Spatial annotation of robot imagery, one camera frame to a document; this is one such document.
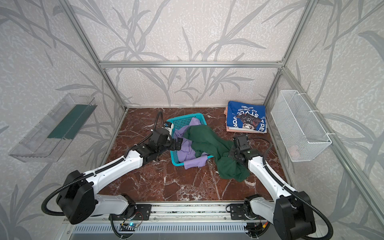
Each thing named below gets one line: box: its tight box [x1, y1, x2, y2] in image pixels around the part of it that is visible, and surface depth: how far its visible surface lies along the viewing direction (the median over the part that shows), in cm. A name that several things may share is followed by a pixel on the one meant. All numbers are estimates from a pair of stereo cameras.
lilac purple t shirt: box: [173, 117, 208, 170], surface depth 95 cm
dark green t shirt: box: [183, 124, 250, 182], surface depth 88 cm
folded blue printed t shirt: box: [226, 101, 267, 134], surface depth 107 cm
